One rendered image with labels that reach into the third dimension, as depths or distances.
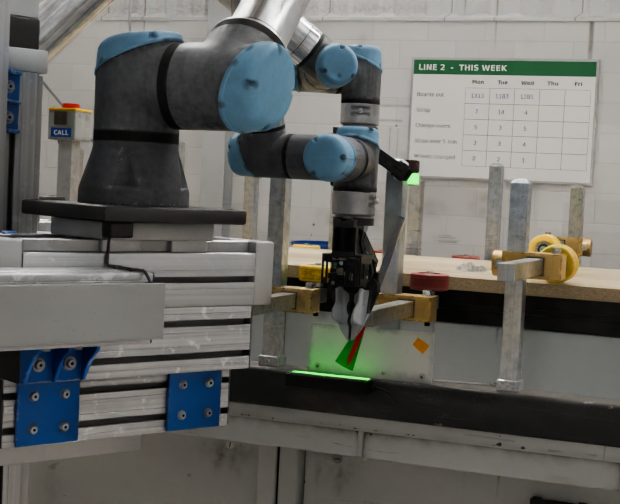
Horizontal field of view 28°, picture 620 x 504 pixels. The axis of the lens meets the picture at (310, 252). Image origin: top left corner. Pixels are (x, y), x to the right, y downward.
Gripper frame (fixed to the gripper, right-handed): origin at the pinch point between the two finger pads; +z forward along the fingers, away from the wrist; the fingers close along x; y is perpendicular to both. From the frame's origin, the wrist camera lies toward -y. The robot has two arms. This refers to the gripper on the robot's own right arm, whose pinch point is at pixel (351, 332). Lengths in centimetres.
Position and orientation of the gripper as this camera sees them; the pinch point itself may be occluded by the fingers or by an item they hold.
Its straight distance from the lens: 218.1
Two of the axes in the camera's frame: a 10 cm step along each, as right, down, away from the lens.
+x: 9.3, 0.6, -3.6
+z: -0.5, 10.0, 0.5
